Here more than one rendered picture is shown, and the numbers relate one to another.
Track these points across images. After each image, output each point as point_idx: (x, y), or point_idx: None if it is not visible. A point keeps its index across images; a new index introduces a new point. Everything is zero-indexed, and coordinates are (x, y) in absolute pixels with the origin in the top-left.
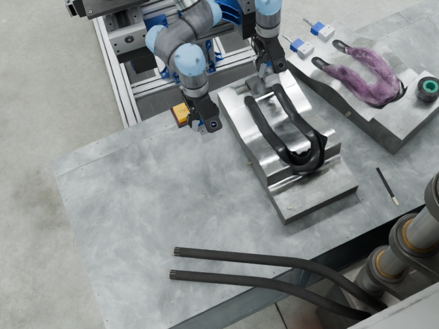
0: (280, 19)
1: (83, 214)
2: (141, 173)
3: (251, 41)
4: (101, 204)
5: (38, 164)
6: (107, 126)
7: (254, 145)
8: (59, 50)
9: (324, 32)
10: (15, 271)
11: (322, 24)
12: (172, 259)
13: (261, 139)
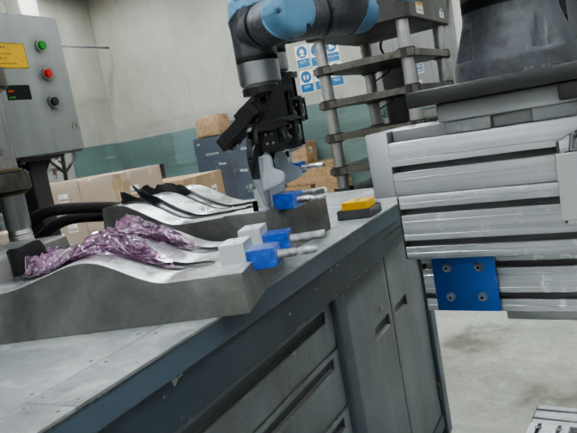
0: (236, 57)
1: (351, 192)
2: (339, 204)
3: (300, 129)
4: (345, 195)
5: None
6: None
7: (220, 196)
8: None
9: (236, 239)
10: (496, 365)
11: (258, 248)
12: None
13: (218, 201)
